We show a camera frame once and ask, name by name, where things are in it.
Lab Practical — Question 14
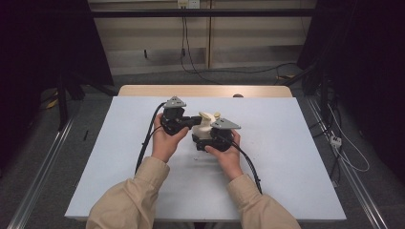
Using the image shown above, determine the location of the wooden table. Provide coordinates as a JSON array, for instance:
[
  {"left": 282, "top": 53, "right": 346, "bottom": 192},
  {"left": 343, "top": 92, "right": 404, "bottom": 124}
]
[{"left": 117, "top": 84, "right": 293, "bottom": 98}]

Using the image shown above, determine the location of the black metal stand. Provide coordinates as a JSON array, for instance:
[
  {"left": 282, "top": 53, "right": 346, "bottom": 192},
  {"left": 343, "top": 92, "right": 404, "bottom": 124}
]
[{"left": 56, "top": 72, "right": 71, "bottom": 132}]

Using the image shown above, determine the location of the black horizontal metal bar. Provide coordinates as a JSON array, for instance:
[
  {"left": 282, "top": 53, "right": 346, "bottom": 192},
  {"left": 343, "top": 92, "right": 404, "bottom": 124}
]
[{"left": 90, "top": 8, "right": 317, "bottom": 19}]

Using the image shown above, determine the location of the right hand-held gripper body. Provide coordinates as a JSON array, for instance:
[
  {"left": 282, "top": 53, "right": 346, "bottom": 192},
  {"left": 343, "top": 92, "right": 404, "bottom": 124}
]
[{"left": 195, "top": 117, "right": 242, "bottom": 153}]

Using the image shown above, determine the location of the white table board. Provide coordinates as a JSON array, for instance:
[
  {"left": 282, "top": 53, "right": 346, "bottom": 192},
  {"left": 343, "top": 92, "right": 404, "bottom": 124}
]
[{"left": 64, "top": 95, "right": 348, "bottom": 223}]

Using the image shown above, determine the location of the black hanging cable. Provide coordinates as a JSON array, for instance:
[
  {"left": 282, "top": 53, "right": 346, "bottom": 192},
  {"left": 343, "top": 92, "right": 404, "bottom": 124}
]
[{"left": 179, "top": 15, "right": 222, "bottom": 86}]

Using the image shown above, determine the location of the metal floor rail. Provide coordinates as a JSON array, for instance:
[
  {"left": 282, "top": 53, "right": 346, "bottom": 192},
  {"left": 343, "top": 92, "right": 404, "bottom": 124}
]
[
  {"left": 7, "top": 116, "right": 76, "bottom": 229},
  {"left": 306, "top": 96, "right": 389, "bottom": 229}
]

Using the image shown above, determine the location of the right hand-held gripper black cable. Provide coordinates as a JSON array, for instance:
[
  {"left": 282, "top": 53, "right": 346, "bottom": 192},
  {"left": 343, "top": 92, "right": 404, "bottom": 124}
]
[{"left": 231, "top": 140, "right": 264, "bottom": 196}]

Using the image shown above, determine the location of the black curtain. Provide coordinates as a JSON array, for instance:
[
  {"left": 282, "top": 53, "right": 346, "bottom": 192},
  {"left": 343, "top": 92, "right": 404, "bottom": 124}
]
[
  {"left": 0, "top": 0, "right": 115, "bottom": 173},
  {"left": 297, "top": 0, "right": 405, "bottom": 182}
]

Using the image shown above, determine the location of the wooden vertical strip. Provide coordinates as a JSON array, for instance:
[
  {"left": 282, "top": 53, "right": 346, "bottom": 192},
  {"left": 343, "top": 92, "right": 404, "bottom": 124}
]
[{"left": 204, "top": 0, "right": 214, "bottom": 70}]

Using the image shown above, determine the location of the white wall socket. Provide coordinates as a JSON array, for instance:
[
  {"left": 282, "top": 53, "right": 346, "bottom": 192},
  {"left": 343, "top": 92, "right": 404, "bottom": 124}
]
[{"left": 177, "top": 0, "right": 202, "bottom": 10}]

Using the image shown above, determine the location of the person's right hand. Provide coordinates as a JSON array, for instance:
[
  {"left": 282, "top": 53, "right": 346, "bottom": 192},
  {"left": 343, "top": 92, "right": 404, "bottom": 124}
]
[{"left": 204, "top": 129, "right": 245, "bottom": 182}]

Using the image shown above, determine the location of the white cable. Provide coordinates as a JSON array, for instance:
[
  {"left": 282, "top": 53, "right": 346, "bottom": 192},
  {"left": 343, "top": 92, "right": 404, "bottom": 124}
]
[{"left": 327, "top": 104, "right": 371, "bottom": 174}]

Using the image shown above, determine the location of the hand-held gripper black cable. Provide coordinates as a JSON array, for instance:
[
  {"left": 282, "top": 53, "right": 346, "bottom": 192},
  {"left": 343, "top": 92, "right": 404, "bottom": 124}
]
[
  {"left": 231, "top": 140, "right": 264, "bottom": 196},
  {"left": 135, "top": 101, "right": 167, "bottom": 175}
]

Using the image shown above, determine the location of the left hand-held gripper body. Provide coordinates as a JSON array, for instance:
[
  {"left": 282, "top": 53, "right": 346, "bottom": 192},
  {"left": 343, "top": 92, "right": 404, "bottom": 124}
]
[{"left": 160, "top": 95, "right": 196, "bottom": 136}]

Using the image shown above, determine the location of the glass jar with cream lid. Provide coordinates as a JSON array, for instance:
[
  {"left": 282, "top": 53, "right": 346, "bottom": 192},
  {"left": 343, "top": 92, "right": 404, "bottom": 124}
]
[{"left": 191, "top": 111, "right": 222, "bottom": 141}]

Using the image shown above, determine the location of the left hand-held gripper black cable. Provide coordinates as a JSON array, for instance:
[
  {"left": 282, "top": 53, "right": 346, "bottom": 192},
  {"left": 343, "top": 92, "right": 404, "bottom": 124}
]
[{"left": 135, "top": 101, "right": 167, "bottom": 175}]

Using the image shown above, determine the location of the person's left hand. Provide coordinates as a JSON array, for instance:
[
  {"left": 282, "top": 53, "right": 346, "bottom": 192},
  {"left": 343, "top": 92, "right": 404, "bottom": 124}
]
[{"left": 150, "top": 125, "right": 190, "bottom": 164}]

